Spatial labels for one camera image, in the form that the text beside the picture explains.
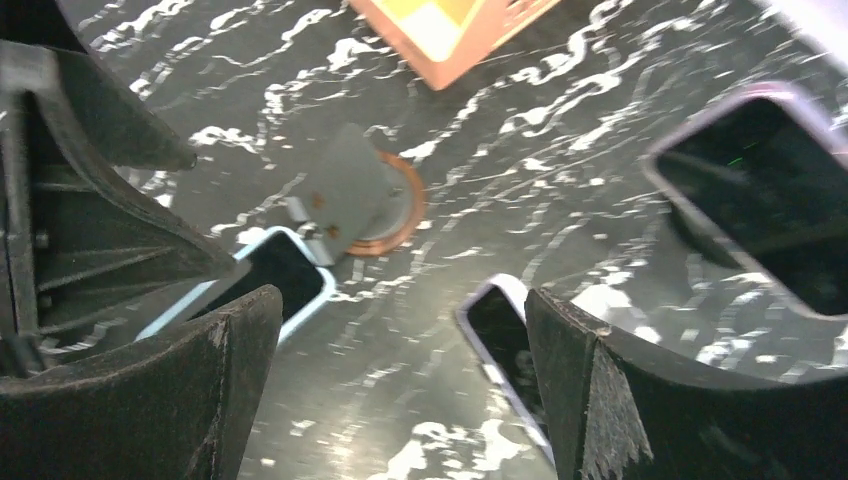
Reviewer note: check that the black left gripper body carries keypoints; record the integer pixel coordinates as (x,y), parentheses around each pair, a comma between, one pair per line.
(19,312)

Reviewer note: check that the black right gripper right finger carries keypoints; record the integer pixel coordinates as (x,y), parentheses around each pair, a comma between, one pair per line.
(620,407)

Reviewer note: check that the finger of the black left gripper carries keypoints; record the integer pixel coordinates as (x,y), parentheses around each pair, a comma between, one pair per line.
(98,242)
(115,121)

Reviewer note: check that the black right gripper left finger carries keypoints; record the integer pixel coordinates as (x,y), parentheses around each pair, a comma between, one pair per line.
(176,405)

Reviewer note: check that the phone with lilac case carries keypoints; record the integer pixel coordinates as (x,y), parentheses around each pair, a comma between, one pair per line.
(493,321)

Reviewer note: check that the phone with blue case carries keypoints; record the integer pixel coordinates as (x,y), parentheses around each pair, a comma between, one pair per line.
(278,257)

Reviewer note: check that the phone with purple clear case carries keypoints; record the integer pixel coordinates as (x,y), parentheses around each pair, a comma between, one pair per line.
(762,175)

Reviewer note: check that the black folding phone stand left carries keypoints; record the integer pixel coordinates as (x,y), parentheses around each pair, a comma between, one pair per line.
(357,200)

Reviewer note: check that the orange plastic file organizer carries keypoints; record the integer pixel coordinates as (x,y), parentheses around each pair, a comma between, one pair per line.
(442,39)

